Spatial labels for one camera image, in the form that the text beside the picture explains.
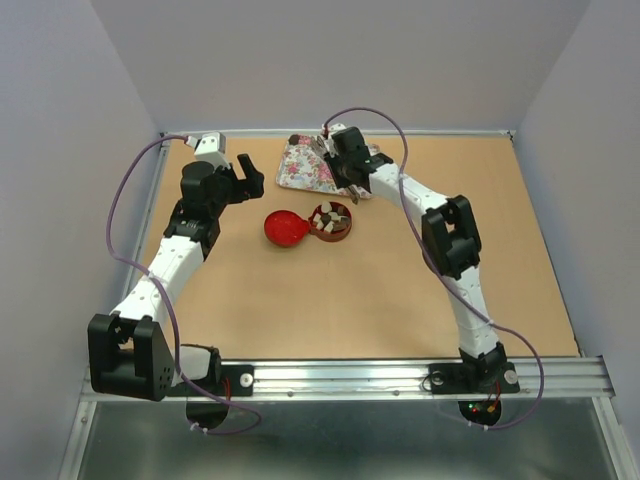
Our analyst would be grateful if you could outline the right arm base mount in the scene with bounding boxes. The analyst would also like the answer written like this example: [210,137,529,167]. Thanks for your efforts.
[421,362,520,428]

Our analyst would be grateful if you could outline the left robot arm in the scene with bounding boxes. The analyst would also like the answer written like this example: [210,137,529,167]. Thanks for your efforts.
[88,154,264,401]

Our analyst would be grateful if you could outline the red tin lid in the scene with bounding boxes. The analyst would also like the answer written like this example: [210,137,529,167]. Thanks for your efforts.
[264,210,309,248]

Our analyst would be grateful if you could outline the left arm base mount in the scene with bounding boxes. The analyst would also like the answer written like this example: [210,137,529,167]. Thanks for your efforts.
[174,344,262,436]

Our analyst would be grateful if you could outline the floral rectangular tray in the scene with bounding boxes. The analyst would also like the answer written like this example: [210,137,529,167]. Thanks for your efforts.
[274,137,381,202]

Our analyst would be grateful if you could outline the purple cable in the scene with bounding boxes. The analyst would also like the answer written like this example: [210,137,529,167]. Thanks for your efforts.
[107,134,264,436]
[322,107,546,432]

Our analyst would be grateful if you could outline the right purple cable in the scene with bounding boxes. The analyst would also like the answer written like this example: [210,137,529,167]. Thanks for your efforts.
[322,107,546,432]

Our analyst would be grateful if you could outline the red round tin box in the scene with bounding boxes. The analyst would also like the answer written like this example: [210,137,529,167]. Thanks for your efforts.
[308,201,353,242]

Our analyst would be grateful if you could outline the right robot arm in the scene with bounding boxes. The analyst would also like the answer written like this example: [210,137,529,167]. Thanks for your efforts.
[317,127,507,393]

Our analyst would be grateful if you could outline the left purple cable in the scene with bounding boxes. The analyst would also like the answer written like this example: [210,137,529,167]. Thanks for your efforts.
[107,134,264,436]

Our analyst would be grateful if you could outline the metal serving tongs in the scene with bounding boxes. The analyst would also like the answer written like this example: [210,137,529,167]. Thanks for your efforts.
[311,135,360,204]

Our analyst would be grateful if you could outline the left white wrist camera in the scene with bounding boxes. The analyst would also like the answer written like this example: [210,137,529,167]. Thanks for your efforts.
[194,131,231,169]

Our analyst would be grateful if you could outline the aluminium mounting rail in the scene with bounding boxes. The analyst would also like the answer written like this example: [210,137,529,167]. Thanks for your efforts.
[169,355,615,401]

